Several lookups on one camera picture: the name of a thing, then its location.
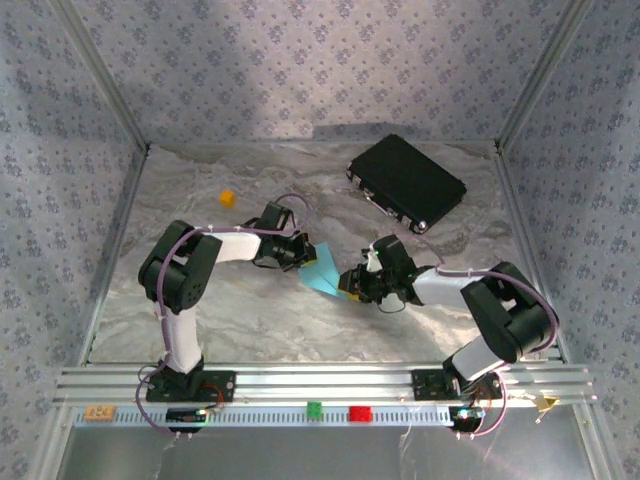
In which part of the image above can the thin red black wire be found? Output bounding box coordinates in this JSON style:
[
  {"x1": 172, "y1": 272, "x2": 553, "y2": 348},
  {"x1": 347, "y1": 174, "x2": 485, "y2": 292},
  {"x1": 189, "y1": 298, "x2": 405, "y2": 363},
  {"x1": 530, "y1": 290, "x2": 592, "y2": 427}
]
[
  {"x1": 202, "y1": 383, "x2": 226, "y2": 414},
  {"x1": 467, "y1": 387, "x2": 504, "y2": 409}
]

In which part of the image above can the black hard case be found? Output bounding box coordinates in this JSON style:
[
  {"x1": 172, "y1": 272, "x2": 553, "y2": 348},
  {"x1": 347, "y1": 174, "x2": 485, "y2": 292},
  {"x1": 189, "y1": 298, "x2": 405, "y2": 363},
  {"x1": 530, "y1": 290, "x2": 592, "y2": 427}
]
[{"x1": 345, "y1": 133, "x2": 469, "y2": 235}]

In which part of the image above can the aluminium mounting rail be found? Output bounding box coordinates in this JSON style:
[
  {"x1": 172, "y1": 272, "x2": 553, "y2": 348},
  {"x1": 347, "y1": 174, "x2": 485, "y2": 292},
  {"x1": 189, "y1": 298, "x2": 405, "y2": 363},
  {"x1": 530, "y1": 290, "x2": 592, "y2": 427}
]
[{"x1": 53, "y1": 363, "x2": 599, "y2": 407}]

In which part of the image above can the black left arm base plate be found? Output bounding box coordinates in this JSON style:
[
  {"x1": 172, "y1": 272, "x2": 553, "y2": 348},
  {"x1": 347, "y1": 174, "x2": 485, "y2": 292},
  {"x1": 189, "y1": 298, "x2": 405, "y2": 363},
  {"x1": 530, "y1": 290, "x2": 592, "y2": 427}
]
[{"x1": 146, "y1": 368, "x2": 237, "y2": 404}]

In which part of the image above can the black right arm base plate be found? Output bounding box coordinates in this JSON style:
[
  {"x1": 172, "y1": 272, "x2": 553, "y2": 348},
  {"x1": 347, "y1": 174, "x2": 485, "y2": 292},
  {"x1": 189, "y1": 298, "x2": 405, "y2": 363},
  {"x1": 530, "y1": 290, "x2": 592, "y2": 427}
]
[{"x1": 411, "y1": 368, "x2": 504, "y2": 401}]

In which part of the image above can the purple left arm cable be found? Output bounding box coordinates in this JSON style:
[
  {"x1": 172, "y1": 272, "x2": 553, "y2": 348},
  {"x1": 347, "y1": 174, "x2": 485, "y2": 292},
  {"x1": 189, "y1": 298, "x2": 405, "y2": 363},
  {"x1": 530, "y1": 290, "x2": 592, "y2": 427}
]
[{"x1": 135, "y1": 193, "x2": 316, "y2": 441}]

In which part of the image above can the black controller board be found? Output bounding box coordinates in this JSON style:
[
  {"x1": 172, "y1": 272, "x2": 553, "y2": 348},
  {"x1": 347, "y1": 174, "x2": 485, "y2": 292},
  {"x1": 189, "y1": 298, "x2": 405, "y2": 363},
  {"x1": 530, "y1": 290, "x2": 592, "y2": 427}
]
[
  {"x1": 166, "y1": 408, "x2": 208, "y2": 425},
  {"x1": 448, "y1": 406, "x2": 486, "y2": 426}
]

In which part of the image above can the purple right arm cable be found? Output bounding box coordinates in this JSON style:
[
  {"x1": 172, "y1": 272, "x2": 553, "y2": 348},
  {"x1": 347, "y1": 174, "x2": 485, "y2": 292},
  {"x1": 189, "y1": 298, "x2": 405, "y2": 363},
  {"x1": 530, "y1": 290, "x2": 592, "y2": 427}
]
[{"x1": 394, "y1": 234, "x2": 561, "y2": 441}]

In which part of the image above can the light blue paper sheet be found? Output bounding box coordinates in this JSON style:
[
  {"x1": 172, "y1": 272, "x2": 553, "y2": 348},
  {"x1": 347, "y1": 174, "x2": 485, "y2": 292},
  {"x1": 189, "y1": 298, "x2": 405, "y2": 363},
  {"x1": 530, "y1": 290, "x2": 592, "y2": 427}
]
[{"x1": 298, "y1": 242, "x2": 351, "y2": 301}]

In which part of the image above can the aluminium upright frame post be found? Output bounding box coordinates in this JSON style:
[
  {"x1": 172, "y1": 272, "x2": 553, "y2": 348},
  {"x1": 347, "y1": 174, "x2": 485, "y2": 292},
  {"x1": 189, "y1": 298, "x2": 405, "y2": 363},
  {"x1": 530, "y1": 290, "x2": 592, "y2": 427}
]
[
  {"x1": 49, "y1": 0, "x2": 152, "y2": 151},
  {"x1": 494, "y1": 0, "x2": 599, "y2": 151}
]

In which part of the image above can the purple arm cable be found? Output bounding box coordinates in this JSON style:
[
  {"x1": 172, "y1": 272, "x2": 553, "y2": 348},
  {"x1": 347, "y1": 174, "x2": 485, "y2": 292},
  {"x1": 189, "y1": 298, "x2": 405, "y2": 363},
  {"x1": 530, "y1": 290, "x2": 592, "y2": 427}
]
[
  {"x1": 135, "y1": 193, "x2": 316, "y2": 441},
  {"x1": 394, "y1": 234, "x2": 561, "y2": 441}
]

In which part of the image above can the black right controller board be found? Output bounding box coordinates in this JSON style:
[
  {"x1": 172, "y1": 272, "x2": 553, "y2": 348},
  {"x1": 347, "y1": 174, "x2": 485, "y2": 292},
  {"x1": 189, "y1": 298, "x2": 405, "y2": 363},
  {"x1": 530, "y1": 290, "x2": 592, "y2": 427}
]
[{"x1": 448, "y1": 406, "x2": 486, "y2": 426}]

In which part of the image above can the black left controller board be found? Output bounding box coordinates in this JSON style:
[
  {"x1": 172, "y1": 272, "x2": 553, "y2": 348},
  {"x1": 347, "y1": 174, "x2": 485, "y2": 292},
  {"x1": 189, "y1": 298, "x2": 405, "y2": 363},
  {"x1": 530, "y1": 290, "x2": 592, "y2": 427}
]
[{"x1": 166, "y1": 408, "x2": 208, "y2": 425}]

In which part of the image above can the aluminium floor edge rail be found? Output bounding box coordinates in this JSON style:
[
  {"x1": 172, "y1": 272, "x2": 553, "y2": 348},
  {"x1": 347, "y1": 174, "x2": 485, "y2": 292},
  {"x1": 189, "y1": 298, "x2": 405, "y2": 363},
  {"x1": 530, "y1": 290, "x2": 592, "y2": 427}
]
[
  {"x1": 493, "y1": 144, "x2": 571, "y2": 364},
  {"x1": 77, "y1": 147, "x2": 151, "y2": 366}
]

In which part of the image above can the white slotted cable duct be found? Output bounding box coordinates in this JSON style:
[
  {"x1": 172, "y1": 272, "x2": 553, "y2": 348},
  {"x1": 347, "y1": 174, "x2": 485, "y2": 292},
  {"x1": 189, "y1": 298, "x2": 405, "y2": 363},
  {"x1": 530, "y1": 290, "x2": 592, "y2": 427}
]
[{"x1": 73, "y1": 405, "x2": 451, "y2": 427}]

